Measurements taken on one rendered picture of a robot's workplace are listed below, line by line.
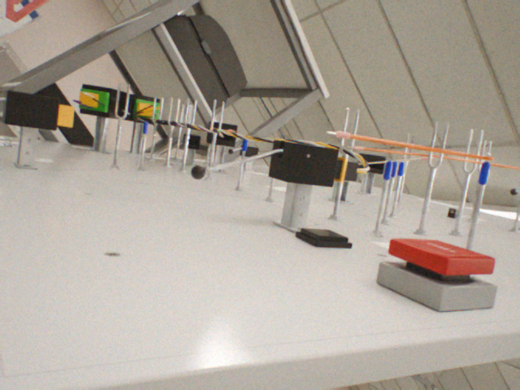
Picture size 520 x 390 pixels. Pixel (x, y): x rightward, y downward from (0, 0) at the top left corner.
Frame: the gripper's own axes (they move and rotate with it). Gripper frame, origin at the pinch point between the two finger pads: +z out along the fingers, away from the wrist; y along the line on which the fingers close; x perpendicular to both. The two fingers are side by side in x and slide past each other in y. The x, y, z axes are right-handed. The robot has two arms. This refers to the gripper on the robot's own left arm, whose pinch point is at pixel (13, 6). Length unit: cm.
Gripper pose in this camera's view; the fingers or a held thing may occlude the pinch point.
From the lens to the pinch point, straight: 81.3
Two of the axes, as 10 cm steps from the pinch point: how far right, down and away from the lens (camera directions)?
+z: -4.0, 9.0, -1.4
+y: -4.6, -0.7, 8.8
